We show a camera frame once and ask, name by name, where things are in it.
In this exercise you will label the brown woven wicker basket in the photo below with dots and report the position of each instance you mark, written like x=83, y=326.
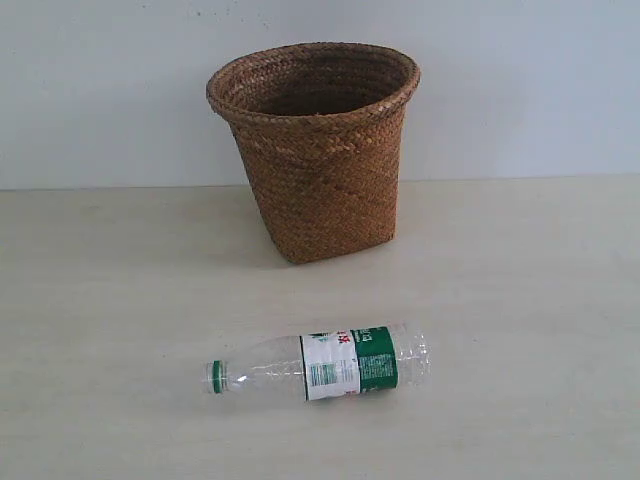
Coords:
x=318, y=127

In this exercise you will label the clear plastic bottle green label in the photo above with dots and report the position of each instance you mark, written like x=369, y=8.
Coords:
x=322, y=366

